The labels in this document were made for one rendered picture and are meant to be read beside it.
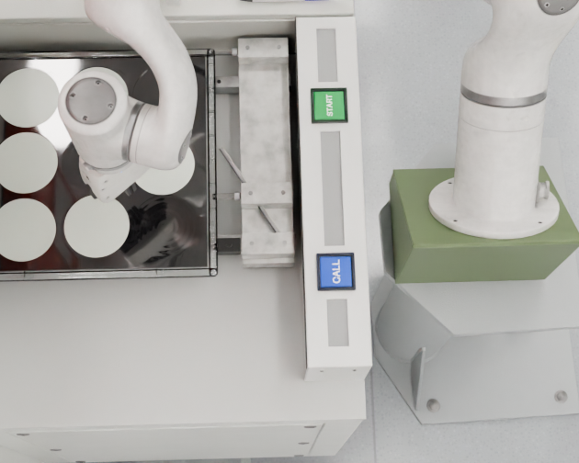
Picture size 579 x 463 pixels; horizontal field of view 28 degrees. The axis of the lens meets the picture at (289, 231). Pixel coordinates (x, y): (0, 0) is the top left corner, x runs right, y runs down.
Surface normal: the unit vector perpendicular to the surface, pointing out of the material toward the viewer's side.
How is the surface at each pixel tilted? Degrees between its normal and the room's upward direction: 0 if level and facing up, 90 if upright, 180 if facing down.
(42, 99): 0
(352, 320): 0
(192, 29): 90
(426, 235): 46
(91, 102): 1
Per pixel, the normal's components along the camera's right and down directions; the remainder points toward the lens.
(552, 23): 0.28, 0.88
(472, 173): -0.71, 0.34
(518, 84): 0.09, 0.53
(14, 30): 0.03, 0.96
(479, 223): -0.01, -0.88
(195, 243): 0.02, -0.26
